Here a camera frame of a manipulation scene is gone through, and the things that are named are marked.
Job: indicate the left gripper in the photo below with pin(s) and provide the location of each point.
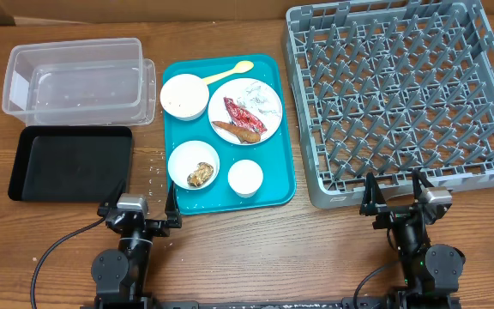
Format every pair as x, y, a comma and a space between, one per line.
171, 220

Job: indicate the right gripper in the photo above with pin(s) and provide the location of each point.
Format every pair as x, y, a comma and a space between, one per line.
373, 205

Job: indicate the small white bowl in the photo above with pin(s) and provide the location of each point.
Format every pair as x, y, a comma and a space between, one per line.
184, 159

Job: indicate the brown food scrap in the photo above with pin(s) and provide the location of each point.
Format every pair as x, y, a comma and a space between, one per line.
201, 175

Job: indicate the white plastic cup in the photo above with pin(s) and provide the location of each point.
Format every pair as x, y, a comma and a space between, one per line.
245, 178

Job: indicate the red snack wrapper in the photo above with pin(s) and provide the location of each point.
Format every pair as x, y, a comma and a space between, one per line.
241, 117

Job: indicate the large white plate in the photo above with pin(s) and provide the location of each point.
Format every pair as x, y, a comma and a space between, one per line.
217, 110

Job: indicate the white napkin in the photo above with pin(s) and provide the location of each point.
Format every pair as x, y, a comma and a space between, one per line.
260, 97

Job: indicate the yellow plastic spoon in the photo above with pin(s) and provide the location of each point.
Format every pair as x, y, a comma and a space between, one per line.
239, 68

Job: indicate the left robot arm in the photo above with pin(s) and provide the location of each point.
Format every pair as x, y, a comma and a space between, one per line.
120, 274

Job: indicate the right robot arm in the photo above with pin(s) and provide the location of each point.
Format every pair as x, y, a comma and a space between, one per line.
431, 272

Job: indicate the grey dishwasher rack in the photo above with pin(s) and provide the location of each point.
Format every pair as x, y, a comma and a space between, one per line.
388, 87

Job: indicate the clear plastic waste bin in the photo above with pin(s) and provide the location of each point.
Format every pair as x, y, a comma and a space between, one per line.
80, 82

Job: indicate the black plastic tray bin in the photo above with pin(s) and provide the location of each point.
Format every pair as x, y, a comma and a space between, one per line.
70, 164

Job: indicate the teal plastic tray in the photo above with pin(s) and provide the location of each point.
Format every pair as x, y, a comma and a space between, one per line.
274, 156

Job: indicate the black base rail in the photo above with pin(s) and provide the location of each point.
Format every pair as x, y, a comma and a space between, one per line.
345, 303

